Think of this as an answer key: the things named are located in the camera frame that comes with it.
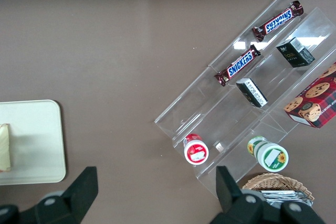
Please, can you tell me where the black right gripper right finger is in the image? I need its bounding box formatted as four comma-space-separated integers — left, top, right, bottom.
209, 166, 282, 224

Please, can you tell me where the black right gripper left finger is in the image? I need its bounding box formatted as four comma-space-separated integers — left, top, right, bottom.
19, 166, 99, 224

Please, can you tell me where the triangular sandwich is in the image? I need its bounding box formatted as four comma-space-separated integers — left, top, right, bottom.
0, 123, 13, 173

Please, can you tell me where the light wicker basket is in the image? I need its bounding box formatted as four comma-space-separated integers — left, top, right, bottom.
241, 173, 316, 209

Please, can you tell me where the aluminium foil tray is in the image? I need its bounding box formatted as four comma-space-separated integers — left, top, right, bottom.
258, 189, 313, 208

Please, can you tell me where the beige plastic tray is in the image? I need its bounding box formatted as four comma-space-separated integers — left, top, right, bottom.
0, 99, 67, 186

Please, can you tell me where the green lid cup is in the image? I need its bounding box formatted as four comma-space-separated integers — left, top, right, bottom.
246, 135, 290, 173

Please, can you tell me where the red lid cup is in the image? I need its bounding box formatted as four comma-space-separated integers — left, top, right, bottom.
183, 133, 209, 166

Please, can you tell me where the clear acrylic stepped stand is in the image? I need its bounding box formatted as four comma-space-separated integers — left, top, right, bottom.
154, 0, 336, 199

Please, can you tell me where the small black box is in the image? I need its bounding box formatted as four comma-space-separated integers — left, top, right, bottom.
276, 37, 316, 68
235, 78, 269, 108

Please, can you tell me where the red plaid cookie box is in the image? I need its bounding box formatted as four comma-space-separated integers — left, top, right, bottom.
284, 62, 336, 129

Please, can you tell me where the Snickers bar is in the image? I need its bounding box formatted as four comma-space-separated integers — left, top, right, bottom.
251, 0, 306, 42
214, 45, 263, 87

